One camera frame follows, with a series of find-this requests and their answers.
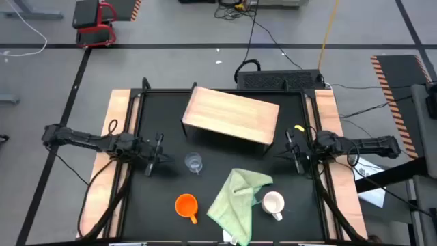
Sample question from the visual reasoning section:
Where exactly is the yellow cable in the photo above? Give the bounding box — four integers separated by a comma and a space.
316, 0, 341, 72

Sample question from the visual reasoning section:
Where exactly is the looped black cable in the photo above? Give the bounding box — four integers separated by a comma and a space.
233, 58, 262, 84

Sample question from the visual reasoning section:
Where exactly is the green microfibre cloth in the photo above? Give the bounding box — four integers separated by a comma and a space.
206, 167, 274, 246

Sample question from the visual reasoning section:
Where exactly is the orange plastic mug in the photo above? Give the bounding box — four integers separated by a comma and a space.
174, 193, 199, 226

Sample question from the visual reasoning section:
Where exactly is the thick black cable bundle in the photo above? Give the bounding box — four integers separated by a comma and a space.
77, 159, 132, 240
312, 163, 367, 242

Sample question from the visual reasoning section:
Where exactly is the white cable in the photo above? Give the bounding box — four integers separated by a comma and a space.
0, 0, 48, 58

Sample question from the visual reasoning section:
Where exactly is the clear plastic container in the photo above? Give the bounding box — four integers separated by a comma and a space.
184, 152, 204, 176

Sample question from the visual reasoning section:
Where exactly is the white paper sheet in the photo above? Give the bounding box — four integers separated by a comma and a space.
350, 156, 387, 209

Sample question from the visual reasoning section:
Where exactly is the grey patterned ceramic mug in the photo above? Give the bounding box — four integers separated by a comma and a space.
261, 191, 286, 222

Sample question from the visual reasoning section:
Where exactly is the red and black cart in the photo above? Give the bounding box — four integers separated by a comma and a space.
72, 0, 119, 49

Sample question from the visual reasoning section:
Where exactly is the grey desk foot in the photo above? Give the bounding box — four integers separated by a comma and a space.
0, 0, 64, 21

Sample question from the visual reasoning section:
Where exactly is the black aluminium table frame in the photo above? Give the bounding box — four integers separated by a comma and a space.
121, 77, 334, 242

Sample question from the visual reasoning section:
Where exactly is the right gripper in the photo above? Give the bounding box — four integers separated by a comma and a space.
274, 130, 318, 175

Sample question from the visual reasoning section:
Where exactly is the black hazard-striped floor plate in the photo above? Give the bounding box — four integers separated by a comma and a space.
111, 0, 143, 23
370, 54, 434, 160

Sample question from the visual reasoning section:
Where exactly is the tangle of black cables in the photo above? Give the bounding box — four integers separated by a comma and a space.
214, 0, 257, 21

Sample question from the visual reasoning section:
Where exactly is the wooden shelf with black frame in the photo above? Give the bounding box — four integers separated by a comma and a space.
180, 85, 281, 156

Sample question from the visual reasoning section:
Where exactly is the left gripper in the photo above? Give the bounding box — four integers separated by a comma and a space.
134, 133, 175, 177

